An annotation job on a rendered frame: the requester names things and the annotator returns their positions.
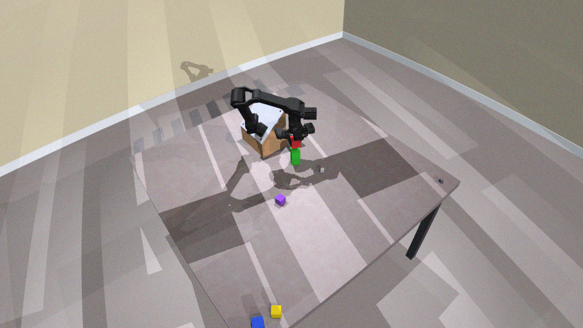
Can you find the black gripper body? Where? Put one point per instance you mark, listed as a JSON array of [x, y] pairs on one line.
[[281, 133]]

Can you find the yellow block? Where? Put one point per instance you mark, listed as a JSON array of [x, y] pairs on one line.
[[275, 311]]

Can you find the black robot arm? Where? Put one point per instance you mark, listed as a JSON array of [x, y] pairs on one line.
[[294, 107]]

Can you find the red block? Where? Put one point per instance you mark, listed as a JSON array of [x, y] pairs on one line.
[[295, 144]]

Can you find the blue block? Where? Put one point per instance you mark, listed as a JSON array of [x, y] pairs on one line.
[[257, 322]]

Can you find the purple cube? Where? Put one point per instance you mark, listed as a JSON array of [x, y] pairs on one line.
[[280, 200]]

